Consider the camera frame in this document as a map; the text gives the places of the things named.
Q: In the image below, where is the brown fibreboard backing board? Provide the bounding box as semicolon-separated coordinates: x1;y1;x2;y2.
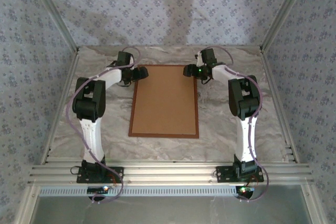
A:
131;66;198;135

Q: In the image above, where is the brown wooden picture frame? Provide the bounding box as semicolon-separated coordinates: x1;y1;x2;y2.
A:
128;63;200;139

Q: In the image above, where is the grey metal sheet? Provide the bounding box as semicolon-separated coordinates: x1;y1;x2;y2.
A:
31;184;313;224

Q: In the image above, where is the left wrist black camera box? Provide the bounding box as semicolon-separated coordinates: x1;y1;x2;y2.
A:
133;66;150;81

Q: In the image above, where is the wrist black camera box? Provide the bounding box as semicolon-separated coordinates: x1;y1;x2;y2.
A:
133;66;150;81
183;64;196;77

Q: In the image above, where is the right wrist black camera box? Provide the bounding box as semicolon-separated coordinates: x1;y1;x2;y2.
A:
183;64;196;77

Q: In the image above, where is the aluminium table side rail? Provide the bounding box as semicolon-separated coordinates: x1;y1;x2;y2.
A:
259;48;301;164
39;49;81;166

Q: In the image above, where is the aluminium corner post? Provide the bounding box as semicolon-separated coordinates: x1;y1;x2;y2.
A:
259;0;314;51
26;0;80;53

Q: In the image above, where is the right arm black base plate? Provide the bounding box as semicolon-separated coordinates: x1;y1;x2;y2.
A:
215;165;265;184

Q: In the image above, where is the aluminium mounting rail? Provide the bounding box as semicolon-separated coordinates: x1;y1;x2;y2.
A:
27;157;314;186

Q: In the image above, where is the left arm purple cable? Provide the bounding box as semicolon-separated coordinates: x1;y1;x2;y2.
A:
66;46;142;205

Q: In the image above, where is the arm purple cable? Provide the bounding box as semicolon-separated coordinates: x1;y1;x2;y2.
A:
212;46;270;204
66;46;142;205

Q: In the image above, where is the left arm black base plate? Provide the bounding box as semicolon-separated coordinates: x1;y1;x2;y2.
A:
76;166;124;184

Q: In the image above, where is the grey slotted cable duct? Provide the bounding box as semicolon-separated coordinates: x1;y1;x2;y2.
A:
38;185;238;197

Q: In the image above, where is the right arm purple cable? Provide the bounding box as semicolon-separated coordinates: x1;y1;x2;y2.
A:
212;46;270;204

